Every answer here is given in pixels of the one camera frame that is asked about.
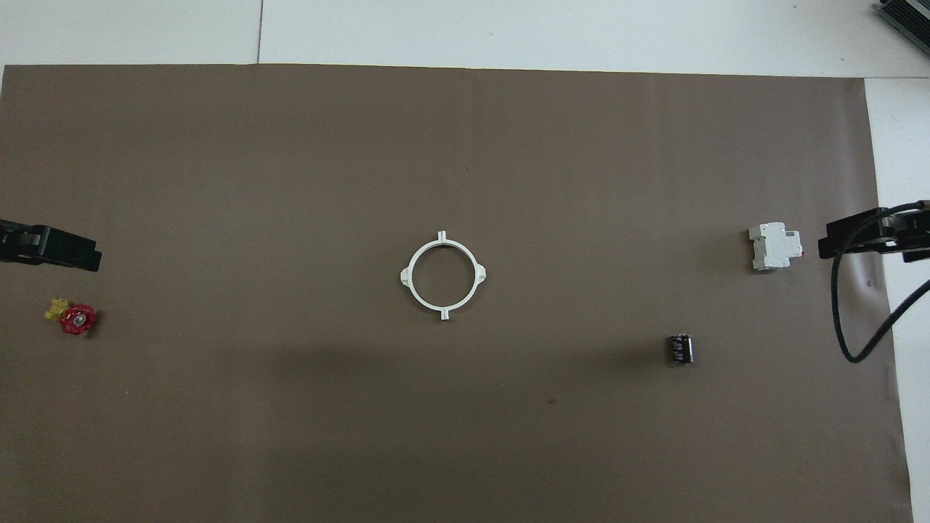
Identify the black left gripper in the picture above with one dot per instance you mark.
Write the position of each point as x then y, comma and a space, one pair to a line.
16, 243

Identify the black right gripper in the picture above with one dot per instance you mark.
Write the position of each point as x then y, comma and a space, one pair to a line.
908, 232

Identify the white half pipe clamp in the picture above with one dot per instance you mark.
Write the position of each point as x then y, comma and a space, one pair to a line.
479, 274
407, 280

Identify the red handwheel brass valve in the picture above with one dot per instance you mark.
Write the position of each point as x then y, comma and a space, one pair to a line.
77, 319

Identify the white circuit breaker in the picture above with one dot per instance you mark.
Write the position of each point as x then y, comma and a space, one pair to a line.
774, 247

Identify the grey ribbed metal device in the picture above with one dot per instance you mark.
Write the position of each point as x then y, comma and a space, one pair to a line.
912, 14

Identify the brown table mat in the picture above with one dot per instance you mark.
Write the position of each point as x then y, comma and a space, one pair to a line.
465, 145

